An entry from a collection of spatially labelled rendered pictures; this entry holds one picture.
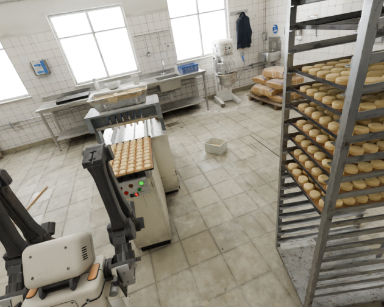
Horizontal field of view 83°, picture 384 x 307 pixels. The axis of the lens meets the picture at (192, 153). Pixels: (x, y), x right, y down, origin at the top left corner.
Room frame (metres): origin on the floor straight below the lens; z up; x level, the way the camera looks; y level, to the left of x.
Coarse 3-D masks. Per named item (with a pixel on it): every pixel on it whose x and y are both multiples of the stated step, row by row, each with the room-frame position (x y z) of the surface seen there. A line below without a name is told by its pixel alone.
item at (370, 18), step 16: (368, 0) 0.62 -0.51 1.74; (368, 16) 0.61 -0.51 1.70; (368, 32) 0.61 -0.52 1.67; (368, 48) 0.61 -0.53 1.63; (352, 64) 0.63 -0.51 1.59; (368, 64) 0.60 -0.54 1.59; (352, 80) 0.62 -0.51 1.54; (352, 96) 0.61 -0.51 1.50; (352, 112) 0.61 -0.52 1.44; (352, 128) 0.60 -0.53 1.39; (336, 144) 0.63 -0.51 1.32; (336, 160) 0.61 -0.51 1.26; (336, 176) 0.61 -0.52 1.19; (336, 192) 0.60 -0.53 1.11; (320, 224) 0.63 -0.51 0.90; (320, 240) 0.61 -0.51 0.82; (320, 256) 0.61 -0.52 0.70; (304, 304) 0.63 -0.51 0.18
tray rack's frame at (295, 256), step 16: (304, 240) 1.07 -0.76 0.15; (336, 240) 1.02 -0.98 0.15; (352, 240) 0.99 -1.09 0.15; (288, 256) 0.96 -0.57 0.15; (304, 256) 0.94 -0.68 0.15; (368, 256) 0.85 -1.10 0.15; (288, 272) 0.85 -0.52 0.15; (304, 272) 0.83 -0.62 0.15; (320, 272) 0.81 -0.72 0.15; (336, 272) 0.79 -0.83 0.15; (304, 288) 0.73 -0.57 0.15; (336, 288) 0.69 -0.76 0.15; (320, 304) 0.63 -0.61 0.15; (336, 304) 0.61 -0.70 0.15; (352, 304) 0.60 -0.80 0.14
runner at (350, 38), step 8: (320, 40) 1.05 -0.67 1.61; (328, 40) 1.05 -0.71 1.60; (336, 40) 1.05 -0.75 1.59; (344, 40) 1.05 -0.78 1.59; (352, 40) 1.04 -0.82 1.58; (288, 48) 1.05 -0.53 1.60; (296, 48) 1.05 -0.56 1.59; (304, 48) 1.05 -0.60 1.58; (312, 48) 1.05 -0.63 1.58; (320, 48) 1.02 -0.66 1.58
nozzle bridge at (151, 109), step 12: (156, 96) 2.30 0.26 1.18; (120, 108) 2.10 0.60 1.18; (132, 108) 2.05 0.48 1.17; (144, 108) 2.15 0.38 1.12; (156, 108) 2.07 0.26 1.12; (96, 120) 2.09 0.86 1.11; (120, 120) 2.12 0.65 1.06; (132, 120) 2.09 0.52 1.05; (144, 120) 2.09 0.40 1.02; (96, 132) 2.11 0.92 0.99
